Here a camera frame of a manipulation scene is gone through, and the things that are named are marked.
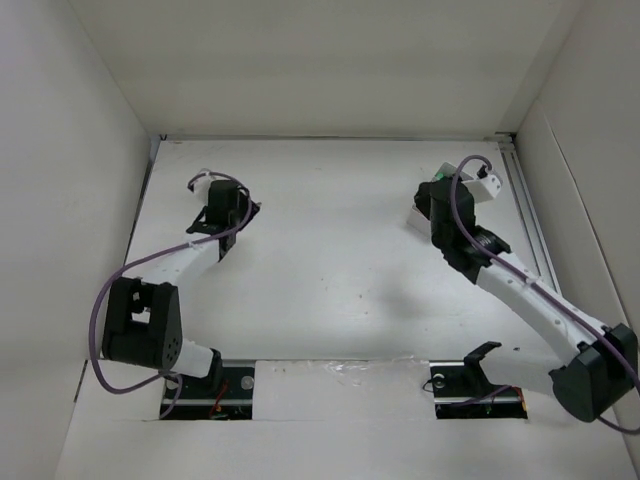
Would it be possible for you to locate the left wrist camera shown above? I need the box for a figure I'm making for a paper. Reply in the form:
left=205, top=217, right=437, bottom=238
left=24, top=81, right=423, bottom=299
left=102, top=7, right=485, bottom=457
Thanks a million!
left=187, top=168, right=218, bottom=194

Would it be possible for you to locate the white divided container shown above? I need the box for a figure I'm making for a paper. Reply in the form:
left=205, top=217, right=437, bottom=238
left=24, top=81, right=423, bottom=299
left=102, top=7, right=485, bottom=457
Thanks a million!
left=407, top=162, right=458, bottom=236

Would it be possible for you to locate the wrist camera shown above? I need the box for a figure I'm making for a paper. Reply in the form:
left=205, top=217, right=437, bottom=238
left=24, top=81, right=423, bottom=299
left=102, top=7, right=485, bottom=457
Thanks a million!
left=187, top=168, right=218, bottom=194
left=464, top=171, right=503, bottom=203

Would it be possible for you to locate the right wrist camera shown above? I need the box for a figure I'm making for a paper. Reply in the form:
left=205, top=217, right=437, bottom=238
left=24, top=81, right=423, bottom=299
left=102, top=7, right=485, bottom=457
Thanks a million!
left=464, top=171, right=503, bottom=203

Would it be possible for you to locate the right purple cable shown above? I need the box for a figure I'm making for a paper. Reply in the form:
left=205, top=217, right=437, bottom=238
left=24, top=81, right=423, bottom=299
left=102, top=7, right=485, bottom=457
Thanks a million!
left=448, top=154, right=640, bottom=432

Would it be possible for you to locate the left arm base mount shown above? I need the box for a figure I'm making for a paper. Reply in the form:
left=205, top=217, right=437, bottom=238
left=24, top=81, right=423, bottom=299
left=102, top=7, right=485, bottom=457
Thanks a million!
left=164, top=360, right=256, bottom=421

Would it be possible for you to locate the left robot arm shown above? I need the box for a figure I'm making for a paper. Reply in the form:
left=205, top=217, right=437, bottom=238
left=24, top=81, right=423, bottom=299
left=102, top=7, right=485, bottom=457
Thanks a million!
left=101, top=174, right=260, bottom=397

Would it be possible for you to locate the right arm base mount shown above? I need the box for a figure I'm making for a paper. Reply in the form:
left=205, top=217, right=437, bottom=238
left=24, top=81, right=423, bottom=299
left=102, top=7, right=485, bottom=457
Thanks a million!
left=422, top=341, right=528, bottom=420

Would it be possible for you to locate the purple cable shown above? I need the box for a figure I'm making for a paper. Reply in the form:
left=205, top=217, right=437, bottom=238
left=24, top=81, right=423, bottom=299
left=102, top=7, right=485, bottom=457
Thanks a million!
left=88, top=170, right=251, bottom=419
left=448, top=154, right=640, bottom=432

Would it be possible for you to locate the aluminium rail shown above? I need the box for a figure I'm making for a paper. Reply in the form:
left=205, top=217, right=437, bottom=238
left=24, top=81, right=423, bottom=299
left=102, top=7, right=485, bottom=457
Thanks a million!
left=498, top=135, right=562, bottom=294

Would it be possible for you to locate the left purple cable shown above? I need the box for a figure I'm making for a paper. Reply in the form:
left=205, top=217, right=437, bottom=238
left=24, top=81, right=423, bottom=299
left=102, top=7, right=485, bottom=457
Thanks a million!
left=88, top=170, right=251, bottom=419

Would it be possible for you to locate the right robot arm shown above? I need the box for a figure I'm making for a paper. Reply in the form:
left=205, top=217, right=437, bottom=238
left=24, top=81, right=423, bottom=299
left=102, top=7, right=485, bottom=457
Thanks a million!
left=414, top=176, right=639, bottom=423

